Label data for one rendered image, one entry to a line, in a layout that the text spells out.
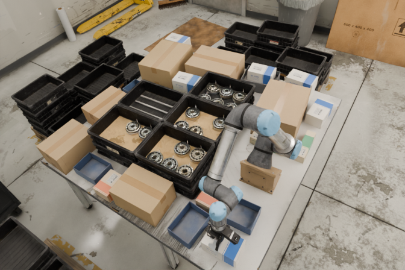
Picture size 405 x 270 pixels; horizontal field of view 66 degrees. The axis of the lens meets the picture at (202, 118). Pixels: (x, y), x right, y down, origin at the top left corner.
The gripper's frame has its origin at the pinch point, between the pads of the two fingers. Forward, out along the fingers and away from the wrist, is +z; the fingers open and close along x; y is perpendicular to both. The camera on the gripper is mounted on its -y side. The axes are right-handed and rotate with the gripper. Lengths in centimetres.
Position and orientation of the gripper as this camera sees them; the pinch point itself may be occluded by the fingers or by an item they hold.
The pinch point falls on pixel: (223, 243)
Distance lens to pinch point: 173.2
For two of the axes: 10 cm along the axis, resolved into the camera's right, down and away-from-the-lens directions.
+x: -5.1, 6.4, -5.8
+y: -8.6, -3.2, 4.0
